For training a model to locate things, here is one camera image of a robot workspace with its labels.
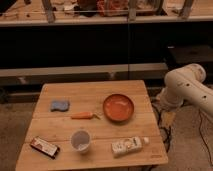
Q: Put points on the wooden table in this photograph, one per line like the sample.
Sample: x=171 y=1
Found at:
x=57 y=128

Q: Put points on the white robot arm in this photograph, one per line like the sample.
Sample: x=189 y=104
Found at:
x=186 y=83

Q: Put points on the orange toy carrot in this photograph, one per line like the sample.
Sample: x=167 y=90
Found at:
x=84 y=115

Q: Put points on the dark chocolate bar packet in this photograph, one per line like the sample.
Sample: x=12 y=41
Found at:
x=45 y=147

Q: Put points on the long wooden shelf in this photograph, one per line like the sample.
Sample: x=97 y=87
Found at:
x=99 y=12

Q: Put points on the white ceramic cup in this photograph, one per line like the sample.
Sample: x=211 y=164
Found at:
x=81 y=141

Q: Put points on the blue sponge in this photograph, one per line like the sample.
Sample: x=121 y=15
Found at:
x=59 y=106

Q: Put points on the black box on right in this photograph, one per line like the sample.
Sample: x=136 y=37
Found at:
x=183 y=55

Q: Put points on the white plastic bottle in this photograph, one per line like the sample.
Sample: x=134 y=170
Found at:
x=128 y=145

